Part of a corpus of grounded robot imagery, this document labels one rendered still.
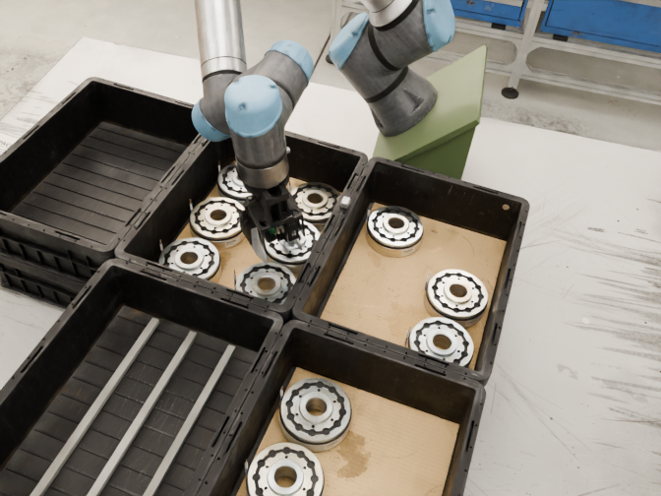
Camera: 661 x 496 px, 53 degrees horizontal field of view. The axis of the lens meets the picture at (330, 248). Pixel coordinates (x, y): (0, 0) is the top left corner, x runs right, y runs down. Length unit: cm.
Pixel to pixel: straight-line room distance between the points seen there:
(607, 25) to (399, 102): 174
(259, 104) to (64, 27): 273
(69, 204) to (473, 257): 75
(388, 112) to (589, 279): 54
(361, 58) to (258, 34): 205
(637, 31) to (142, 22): 225
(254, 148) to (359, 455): 46
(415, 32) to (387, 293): 50
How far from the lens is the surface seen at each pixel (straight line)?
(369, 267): 117
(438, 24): 130
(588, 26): 304
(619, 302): 145
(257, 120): 89
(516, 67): 311
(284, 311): 98
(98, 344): 110
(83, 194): 134
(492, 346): 99
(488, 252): 125
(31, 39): 350
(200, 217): 121
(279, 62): 98
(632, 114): 332
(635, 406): 131
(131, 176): 136
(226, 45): 110
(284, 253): 114
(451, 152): 135
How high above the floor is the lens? 172
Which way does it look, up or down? 48 degrees down
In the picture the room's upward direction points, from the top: 5 degrees clockwise
